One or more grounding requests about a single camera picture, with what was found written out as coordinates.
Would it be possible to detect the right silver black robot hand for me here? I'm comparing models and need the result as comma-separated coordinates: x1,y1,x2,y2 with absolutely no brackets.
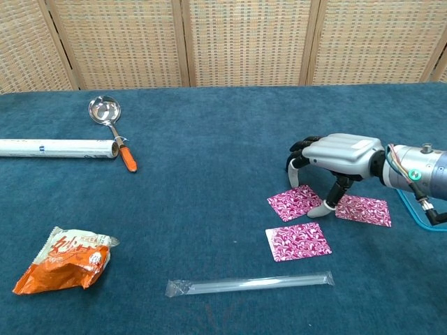
286,133,385,218

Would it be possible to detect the clear wrapped straw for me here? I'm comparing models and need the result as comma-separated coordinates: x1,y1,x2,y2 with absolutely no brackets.
165,270,336,298

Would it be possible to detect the woven rattan screen panel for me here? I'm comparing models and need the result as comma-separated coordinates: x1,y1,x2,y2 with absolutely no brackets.
179,0,321,88
0,0,80,95
305,0,447,87
45,0,191,91

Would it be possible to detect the steel ladle orange handle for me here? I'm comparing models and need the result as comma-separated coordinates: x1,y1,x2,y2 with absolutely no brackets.
87,95,139,174

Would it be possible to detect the white film roll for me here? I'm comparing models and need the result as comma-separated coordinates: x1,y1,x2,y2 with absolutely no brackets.
0,138,119,161

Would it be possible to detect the blue plush table cover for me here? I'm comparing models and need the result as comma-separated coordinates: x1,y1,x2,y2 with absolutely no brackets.
0,82,447,335

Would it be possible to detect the black arm cable connector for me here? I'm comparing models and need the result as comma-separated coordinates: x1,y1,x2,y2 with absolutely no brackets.
408,174,447,225

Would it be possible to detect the pink patterned card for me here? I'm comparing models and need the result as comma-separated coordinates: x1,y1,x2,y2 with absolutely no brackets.
334,194,392,228
265,222,332,262
267,184,324,223

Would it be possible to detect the orange white snack bag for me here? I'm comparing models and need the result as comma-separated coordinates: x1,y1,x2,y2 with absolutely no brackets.
12,225,120,296

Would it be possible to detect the translucent blue plastic lid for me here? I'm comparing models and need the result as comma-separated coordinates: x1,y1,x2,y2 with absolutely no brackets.
396,188,447,232

